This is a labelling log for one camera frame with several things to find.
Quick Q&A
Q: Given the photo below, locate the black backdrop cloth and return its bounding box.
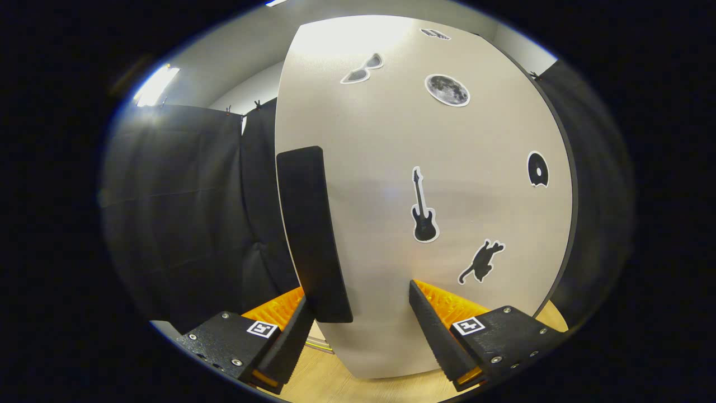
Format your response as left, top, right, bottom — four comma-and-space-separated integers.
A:
101, 59, 635, 336

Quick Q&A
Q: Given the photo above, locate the black door handle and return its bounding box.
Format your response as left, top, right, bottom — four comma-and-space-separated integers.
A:
276, 146, 354, 324

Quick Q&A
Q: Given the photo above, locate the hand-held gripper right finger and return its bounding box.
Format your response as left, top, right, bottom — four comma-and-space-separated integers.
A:
408, 280, 568, 392

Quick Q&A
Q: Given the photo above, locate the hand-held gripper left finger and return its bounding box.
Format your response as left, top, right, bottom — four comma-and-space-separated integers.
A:
176, 287, 315, 395

